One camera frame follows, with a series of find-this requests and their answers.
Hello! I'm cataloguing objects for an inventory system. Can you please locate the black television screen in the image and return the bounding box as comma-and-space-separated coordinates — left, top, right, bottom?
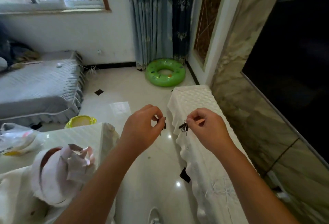
241, 0, 329, 170

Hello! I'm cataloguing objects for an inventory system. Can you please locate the person's left hand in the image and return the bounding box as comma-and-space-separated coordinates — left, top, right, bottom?
119, 104, 165, 156

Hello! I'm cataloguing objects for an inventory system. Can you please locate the dark key bunch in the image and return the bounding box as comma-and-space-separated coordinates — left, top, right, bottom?
179, 121, 189, 136

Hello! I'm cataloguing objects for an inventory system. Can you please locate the brown patterned wall panel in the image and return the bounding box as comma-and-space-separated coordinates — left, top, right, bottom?
193, 0, 228, 65

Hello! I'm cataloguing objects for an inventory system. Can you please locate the white plastic bag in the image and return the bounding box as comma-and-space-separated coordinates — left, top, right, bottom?
0, 123, 41, 156

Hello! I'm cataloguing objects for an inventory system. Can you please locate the green inflatable swim ring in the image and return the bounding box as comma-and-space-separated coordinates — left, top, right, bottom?
145, 58, 186, 87

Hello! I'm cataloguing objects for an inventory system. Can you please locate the grey quilted bed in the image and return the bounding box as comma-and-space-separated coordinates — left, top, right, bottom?
0, 50, 85, 127

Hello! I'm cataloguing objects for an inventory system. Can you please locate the pile of clothes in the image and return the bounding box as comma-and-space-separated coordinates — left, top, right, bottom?
0, 23, 41, 72

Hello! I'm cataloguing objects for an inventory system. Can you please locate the person's left forearm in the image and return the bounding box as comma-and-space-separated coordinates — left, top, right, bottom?
53, 142, 147, 224

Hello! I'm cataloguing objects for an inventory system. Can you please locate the white table cloth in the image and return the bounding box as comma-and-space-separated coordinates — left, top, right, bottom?
0, 122, 120, 224

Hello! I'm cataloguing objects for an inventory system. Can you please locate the white lace table cover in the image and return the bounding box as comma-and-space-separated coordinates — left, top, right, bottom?
168, 85, 257, 224

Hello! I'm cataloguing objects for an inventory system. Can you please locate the white crumpled cloth bundle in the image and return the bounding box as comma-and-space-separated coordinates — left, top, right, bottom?
30, 144, 95, 208

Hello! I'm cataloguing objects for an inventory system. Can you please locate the blue patterned curtain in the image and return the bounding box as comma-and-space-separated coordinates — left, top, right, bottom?
127, 0, 198, 70

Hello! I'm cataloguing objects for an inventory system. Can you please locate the person's right hand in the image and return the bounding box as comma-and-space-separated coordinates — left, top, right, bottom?
186, 108, 234, 155

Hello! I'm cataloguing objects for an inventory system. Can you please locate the yellow plastic basin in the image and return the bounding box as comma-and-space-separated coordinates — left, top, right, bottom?
65, 115, 97, 129

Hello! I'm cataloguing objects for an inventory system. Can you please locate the white shoe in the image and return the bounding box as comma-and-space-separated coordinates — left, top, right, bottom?
148, 207, 163, 224

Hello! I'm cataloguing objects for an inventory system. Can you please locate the person's right forearm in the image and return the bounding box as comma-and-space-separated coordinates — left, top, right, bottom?
216, 142, 300, 224

